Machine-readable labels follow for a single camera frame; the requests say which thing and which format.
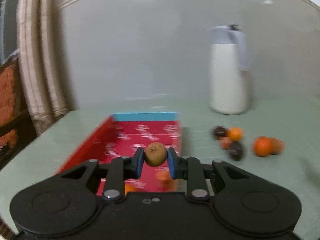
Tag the brown round fruit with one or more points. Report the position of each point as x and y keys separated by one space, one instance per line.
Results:
x=155 y=154

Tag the red cardboard box tray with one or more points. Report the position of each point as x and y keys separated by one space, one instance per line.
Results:
x=121 y=134

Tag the wooden woven sofa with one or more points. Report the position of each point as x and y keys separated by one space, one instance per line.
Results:
x=17 y=129

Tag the dark purple mangosteen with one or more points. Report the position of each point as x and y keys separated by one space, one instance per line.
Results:
x=236 y=151

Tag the white thermos jug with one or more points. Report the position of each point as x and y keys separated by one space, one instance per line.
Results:
x=228 y=70

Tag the beige satin curtain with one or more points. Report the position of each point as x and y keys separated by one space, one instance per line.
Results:
x=42 y=85

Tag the large orange tangerine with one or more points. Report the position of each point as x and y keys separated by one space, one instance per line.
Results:
x=262 y=146

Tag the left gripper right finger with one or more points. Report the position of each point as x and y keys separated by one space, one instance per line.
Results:
x=195 y=173

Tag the small orange tangerine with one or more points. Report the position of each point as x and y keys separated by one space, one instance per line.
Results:
x=235 y=133

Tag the orange fruit in box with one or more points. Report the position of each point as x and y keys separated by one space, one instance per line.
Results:
x=163 y=176

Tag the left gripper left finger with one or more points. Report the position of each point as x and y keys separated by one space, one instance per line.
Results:
x=91 y=172

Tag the green cutting mat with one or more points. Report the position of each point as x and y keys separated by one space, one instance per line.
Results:
x=292 y=124

